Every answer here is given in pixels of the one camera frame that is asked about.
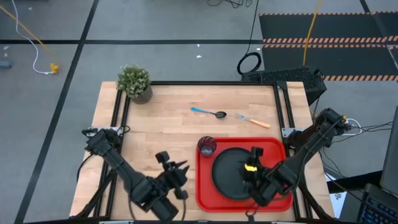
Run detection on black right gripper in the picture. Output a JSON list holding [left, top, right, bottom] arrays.
[[239, 147, 274, 207]]

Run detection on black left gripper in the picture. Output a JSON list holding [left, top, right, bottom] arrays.
[[154, 151, 190, 200]]

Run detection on black round plate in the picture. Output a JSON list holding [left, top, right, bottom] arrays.
[[211, 147, 265, 201]]

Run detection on dark ribbed glass cup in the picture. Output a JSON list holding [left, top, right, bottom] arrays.
[[197, 136, 218, 157]]

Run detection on red plastic tray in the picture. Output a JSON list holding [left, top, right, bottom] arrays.
[[195, 136, 294, 213]]

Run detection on orange-handled metal fork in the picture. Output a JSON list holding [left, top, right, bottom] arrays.
[[235, 113, 271, 129]]

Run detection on blue-handled black spoon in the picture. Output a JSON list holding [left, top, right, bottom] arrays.
[[190, 106, 227, 119]]

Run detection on white paper sheet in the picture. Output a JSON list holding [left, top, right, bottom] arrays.
[[325, 174, 348, 218]]

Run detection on small potted green plant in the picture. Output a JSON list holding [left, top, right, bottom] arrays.
[[117, 64, 154, 105]]

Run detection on black computer tower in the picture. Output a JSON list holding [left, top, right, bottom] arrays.
[[241, 67, 328, 106]]

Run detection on black keyboard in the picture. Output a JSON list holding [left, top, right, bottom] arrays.
[[357, 183, 398, 224]]

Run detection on grey monitor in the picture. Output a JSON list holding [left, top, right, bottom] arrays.
[[379, 105, 398, 197]]

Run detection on black mat with striped edges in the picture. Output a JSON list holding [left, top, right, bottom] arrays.
[[259, 11, 398, 82]]

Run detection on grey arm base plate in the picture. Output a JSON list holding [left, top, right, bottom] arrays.
[[281, 127, 300, 138], [88, 126, 122, 137]]

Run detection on black aluminium table frame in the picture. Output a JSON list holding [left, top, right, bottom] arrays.
[[70, 80, 335, 224]]

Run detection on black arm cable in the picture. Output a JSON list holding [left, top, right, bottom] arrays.
[[76, 152, 96, 184]]

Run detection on black coiled floor cable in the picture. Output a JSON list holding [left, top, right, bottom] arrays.
[[236, 0, 262, 75]]

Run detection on white power cable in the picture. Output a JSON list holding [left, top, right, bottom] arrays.
[[341, 118, 363, 137]]

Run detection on black cable bundle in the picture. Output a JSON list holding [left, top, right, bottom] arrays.
[[320, 121, 394, 175]]

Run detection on long yellow floor cable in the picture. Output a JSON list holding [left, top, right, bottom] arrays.
[[303, 0, 323, 67]]

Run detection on tangled black cables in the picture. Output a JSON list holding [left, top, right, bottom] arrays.
[[207, 0, 253, 9]]

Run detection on white floor cable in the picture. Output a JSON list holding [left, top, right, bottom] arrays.
[[11, 0, 55, 75]]

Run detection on thin yellow floor cable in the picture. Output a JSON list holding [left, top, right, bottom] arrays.
[[0, 4, 60, 68]]

